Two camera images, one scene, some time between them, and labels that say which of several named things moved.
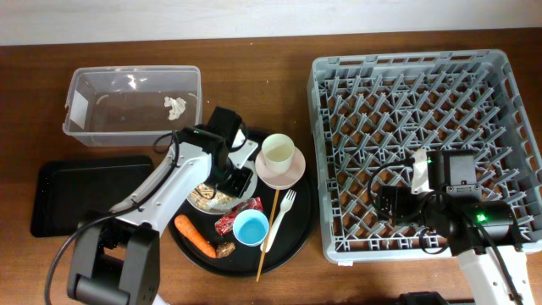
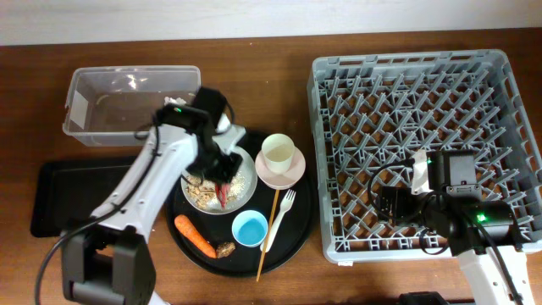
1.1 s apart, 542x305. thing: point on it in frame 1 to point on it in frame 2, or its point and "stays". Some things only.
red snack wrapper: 225,223 to 222,191
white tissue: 178,107 stays
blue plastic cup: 251,227 stays
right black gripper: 400,195 stays
